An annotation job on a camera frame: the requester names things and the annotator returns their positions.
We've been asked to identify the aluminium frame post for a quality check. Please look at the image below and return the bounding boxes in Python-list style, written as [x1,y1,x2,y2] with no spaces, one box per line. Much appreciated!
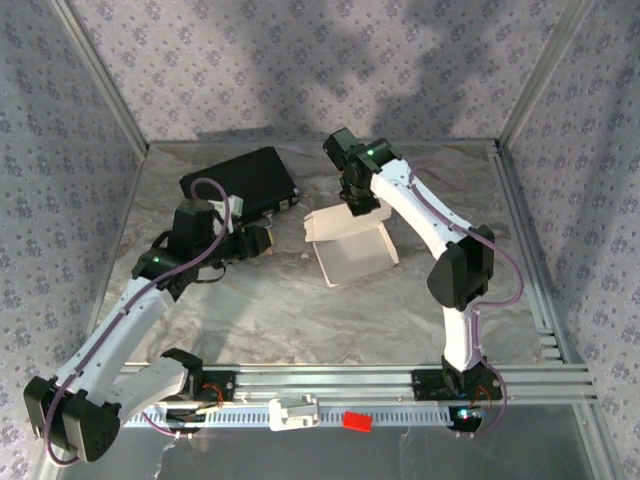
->
[496,0,599,151]
[48,0,151,156]

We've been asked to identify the white plastic clip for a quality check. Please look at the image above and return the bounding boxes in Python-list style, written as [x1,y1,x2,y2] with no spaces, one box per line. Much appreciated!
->
[268,394,321,432]

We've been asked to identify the white paper box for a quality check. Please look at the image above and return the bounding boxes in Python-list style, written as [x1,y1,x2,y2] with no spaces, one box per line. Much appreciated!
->
[302,199,401,289]

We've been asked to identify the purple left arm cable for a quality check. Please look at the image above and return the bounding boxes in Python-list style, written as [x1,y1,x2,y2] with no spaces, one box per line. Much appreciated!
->
[43,177,232,466]

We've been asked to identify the slotted white cable duct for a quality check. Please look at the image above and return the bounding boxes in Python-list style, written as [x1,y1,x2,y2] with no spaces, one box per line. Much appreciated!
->
[119,405,486,431]

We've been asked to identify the black briefcase with chrome fittings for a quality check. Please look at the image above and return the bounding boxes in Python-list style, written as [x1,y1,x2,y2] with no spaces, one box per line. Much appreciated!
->
[178,145,302,227]

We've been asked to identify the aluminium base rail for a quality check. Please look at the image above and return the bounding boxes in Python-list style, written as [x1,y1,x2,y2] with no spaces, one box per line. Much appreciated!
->
[119,363,599,407]

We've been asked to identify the aluminium side rail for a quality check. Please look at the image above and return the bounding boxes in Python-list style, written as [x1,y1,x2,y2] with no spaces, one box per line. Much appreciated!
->
[492,142,569,364]

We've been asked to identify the red plastic block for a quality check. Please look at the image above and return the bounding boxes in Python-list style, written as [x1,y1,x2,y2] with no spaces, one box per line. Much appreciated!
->
[342,410,375,434]

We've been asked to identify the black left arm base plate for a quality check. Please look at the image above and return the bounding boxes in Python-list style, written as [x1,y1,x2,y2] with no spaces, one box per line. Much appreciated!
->
[164,368,237,404]

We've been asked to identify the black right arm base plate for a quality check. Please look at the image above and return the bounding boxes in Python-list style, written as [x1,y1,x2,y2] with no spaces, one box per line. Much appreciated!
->
[410,368,504,404]

